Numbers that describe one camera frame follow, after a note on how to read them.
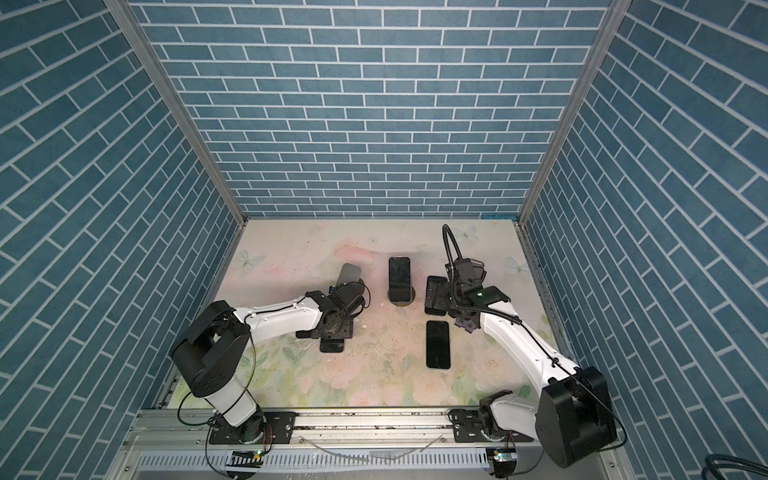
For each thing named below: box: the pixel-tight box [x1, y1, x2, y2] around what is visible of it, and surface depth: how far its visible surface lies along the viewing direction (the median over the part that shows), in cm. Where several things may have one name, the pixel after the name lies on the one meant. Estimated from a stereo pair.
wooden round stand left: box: [336, 263, 362, 287], surface depth 98 cm
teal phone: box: [426, 320, 451, 370], surface depth 92 cm
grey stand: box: [454, 317, 477, 334], surface depth 91 cm
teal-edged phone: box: [388, 256, 411, 302], surface depth 93 cm
